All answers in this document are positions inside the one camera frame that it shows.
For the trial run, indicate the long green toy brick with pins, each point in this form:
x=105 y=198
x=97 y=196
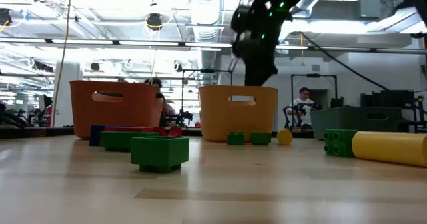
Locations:
x=115 y=140

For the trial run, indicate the black gantry frame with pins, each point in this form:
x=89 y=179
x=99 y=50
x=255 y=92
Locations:
x=207 y=70
x=313 y=75

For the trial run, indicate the yellow hanging pendant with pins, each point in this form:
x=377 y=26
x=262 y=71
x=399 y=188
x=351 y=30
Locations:
x=302 y=63

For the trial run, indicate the teal plastic bin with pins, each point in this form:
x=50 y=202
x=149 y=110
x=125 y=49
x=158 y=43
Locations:
x=350 y=124

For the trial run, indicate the blue toy brick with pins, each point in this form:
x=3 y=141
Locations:
x=95 y=135

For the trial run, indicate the grey ceiling beam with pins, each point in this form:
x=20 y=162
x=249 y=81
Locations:
x=367 y=50

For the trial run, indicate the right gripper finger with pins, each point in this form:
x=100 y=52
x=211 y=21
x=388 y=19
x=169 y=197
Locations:
x=260 y=75

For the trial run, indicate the black equipment rack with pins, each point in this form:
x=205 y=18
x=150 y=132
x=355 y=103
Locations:
x=387 y=99

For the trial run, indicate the red arch block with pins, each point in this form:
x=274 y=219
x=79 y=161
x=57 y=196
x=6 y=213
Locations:
x=175 y=132

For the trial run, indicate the grey wall vent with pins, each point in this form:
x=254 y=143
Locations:
x=316 y=67

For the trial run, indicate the silver ventilation duct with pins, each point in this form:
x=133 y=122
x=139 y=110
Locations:
x=203 y=4

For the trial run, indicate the grey rectangular duct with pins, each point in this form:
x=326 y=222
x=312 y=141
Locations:
x=333 y=9

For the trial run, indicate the person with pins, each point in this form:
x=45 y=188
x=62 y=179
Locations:
x=166 y=109
x=303 y=107

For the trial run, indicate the long ceiling light strip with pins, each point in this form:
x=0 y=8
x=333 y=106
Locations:
x=83 y=42

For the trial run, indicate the large orange plastic bin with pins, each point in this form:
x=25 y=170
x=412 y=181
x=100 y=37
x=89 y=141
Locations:
x=133 y=114

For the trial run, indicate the green square toy brick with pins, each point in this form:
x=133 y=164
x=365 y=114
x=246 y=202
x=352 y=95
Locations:
x=340 y=144
x=260 y=138
x=235 y=138
x=160 y=154

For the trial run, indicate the black background robot arm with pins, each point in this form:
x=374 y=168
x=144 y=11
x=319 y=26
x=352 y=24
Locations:
x=286 y=115
x=181 y=115

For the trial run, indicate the yellow plastic bin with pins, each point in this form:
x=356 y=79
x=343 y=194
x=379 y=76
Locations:
x=217 y=117

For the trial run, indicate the yellow cylinder block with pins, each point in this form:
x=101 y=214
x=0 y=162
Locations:
x=390 y=149
x=284 y=137

